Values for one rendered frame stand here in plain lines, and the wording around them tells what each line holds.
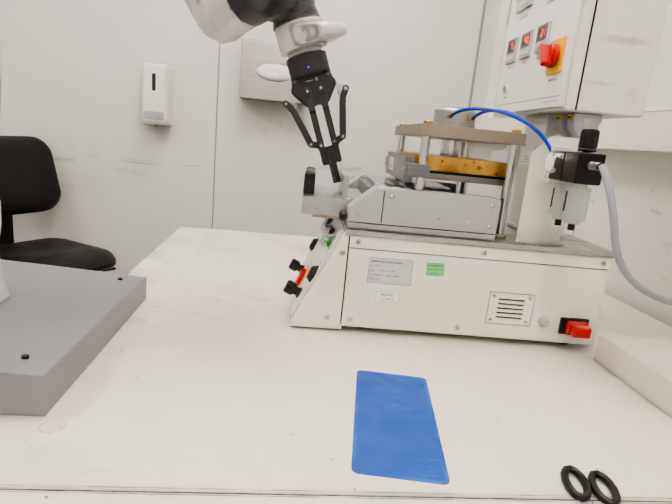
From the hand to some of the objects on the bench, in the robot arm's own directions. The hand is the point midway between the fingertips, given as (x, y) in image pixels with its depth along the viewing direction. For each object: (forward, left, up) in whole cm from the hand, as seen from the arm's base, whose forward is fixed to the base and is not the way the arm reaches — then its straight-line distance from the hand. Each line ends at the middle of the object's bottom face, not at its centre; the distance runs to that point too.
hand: (332, 163), depth 96 cm
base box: (+23, -3, -26) cm, 35 cm away
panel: (-5, +1, -27) cm, 27 cm away
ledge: (+60, -66, -25) cm, 93 cm away
